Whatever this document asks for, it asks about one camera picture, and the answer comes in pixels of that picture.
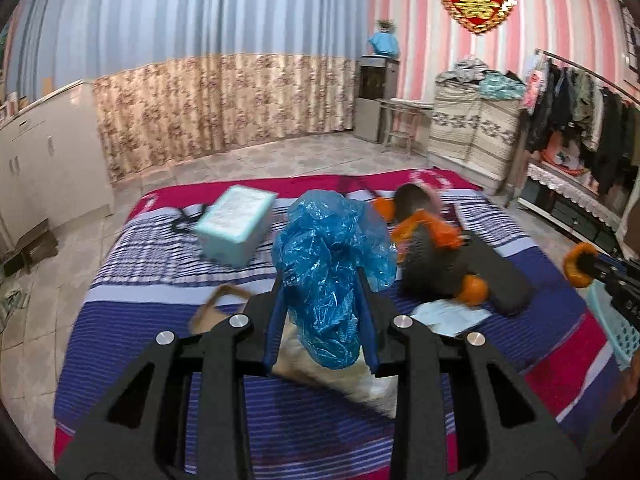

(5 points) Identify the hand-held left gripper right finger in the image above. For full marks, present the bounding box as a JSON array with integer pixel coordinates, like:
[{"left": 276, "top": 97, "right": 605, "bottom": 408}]
[{"left": 350, "top": 270, "right": 587, "bottom": 480}]

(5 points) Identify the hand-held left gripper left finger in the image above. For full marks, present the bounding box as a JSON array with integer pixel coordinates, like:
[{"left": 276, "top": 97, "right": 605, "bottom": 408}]
[{"left": 55, "top": 269, "right": 301, "bottom": 480}]

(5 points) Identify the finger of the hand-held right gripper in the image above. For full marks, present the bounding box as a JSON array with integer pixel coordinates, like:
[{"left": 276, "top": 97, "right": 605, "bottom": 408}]
[{"left": 590, "top": 254, "right": 632, "bottom": 288}]

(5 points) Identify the cream paper bag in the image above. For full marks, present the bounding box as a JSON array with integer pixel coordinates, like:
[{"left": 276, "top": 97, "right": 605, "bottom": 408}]
[{"left": 272, "top": 320, "right": 401, "bottom": 418}]

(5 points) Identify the light blue plastic basket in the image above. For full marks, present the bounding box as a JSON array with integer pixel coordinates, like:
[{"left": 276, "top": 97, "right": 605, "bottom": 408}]
[{"left": 584, "top": 280, "right": 640, "bottom": 372}]

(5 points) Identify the blue plastic bag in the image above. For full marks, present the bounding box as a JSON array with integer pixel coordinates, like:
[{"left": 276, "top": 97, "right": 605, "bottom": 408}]
[{"left": 272, "top": 190, "right": 399, "bottom": 371}]

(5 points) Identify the person's right hand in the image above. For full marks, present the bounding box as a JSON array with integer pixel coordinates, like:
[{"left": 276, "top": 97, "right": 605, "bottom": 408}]
[{"left": 620, "top": 357, "right": 640, "bottom": 408}]

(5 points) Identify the low cabinet with lace cloth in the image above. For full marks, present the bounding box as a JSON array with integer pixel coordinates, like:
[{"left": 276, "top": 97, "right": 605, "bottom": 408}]
[{"left": 517, "top": 160, "right": 631, "bottom": 256}]

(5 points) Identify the black flat case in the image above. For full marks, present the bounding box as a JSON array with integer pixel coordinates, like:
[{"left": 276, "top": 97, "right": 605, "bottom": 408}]
[{"left": 457, "top": 237, "right": 535, "bottom": 317}]

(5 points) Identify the light blue tissue box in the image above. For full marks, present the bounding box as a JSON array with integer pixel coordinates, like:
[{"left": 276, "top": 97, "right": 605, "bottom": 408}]
[{"left": 192, "top": 184, "right": 279, "bottom": 267}]

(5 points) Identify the black and orange stuffed toy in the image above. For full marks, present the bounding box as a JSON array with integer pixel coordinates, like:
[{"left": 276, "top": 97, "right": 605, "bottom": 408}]
[{"left": 374, "top": 182, "right": 490, "bottom": 309}]

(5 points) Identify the striped purple and red blanket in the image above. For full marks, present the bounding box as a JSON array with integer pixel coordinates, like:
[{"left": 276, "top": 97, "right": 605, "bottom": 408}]
[{"left": 52, "top": 167, "right": 625, "bottom": 480}]

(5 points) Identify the clothes rack with hanging clothes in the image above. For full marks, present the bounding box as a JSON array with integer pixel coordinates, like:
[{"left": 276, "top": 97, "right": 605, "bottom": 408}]
[{"left": 520, "top": 49, "right": 640, "bottom": 201}]

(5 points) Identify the cabinet under patterned cloth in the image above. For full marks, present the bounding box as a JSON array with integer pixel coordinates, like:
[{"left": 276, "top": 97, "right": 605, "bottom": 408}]
[{"left": 426, "top": 80, "right": 525, "bottom": 196}]

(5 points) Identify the pile of clothes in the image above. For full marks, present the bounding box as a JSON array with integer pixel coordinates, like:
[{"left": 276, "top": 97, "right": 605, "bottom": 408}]
[{"left": 435, "top": 56, "right": 527, "bottom": 102}]

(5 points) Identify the metal folding chair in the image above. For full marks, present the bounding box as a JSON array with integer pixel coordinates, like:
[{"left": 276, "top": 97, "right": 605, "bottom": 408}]
[{"left": 376, "top": 97, "right": 435, "bottom": 157}]

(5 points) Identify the grey water dispenser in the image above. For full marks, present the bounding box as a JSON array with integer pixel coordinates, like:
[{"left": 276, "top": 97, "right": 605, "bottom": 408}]
[{"left": 354, "top": 54, "right": 402, "bottom": 143}]

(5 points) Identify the blue and floral curtain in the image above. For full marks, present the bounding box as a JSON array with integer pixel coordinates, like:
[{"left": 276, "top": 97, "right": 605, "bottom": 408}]
[{"left": 0, "top": 0, "right": 373, "bottom": 186}]

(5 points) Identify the white cabinet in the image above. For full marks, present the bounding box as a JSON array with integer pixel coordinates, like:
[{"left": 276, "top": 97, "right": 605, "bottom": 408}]
[{"left": 0, "top": 79, "right": 115, "bottom": 253}]

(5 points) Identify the blue cloth with plant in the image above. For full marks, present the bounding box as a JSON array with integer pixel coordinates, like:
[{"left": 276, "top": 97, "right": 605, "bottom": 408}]
[{"left": 368, "top": 19, "right": 402, "bottom": 60}]

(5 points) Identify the red heart wall decoration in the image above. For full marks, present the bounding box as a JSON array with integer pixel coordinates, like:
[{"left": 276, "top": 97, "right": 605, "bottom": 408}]
[{"left": 438, "top": 0, "right": 517, "bottom": 37}]

